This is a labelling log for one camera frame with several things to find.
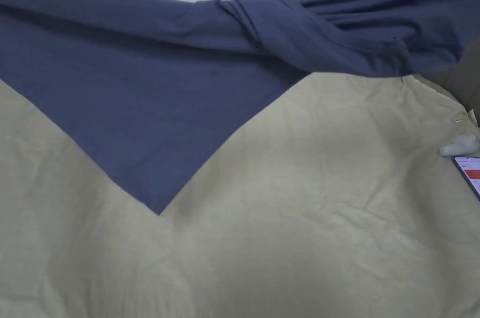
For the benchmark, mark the dark blue shirt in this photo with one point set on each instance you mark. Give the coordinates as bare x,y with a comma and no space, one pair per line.
123,82

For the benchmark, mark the bed with beige sheet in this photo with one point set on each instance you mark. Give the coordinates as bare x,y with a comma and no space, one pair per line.
300,202

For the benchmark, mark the small white object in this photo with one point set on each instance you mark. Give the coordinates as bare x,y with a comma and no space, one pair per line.
459,145

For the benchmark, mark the smartphone with lit screen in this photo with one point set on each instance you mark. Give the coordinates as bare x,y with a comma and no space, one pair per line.
470,175

